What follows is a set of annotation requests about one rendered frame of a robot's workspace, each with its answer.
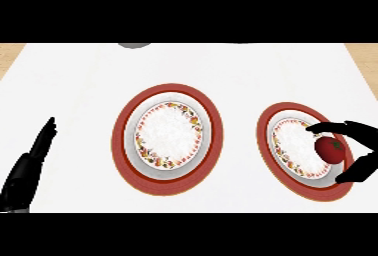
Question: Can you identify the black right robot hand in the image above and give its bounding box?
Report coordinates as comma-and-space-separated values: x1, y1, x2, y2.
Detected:
304, 120, 378, 185

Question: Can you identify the red round placemat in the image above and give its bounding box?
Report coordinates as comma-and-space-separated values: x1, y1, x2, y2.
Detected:
110, 83, 225, 197
255, 101, 355, 203

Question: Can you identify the red tomato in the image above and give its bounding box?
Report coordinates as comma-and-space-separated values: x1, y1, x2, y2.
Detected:
312, 136, 346, 165

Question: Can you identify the white floral-rimmed plate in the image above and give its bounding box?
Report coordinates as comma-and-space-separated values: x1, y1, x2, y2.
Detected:
265, 116, 345, 181
122, 92, 213, 181

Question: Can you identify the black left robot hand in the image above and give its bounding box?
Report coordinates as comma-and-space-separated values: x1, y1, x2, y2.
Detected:
0, 116, 58, 213

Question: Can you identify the grey round object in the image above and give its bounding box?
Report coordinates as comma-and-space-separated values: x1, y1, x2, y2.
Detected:
116, 42, 151, 50

